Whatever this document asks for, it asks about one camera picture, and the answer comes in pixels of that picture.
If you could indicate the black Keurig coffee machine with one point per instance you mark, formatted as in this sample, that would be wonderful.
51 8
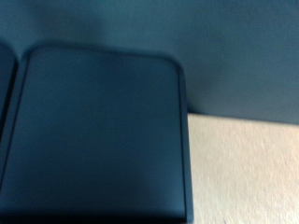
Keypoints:
93 140

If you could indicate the dark grey partition panel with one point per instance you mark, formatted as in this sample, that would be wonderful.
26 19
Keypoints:
218 46

